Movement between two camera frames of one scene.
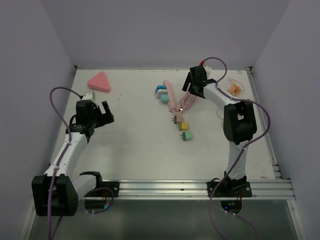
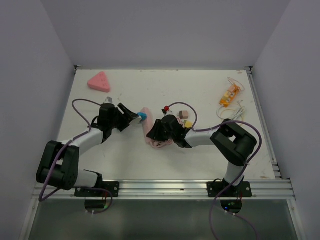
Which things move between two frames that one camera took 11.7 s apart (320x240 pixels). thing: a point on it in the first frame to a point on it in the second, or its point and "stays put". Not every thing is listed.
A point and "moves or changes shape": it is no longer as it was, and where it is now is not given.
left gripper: (105, 118) to (127, 117)
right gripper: (186, 84) to (156, 134)
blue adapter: (160, 87) to (143, 115)
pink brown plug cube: (177, 119) moves or changes shape
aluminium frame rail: (273, 189) stays put
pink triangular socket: (99, 82) stays put
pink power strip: (188, 101) to (147, 124)
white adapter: (161, 92) to (136, 121)
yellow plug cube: (183, 126) moves or changes shape
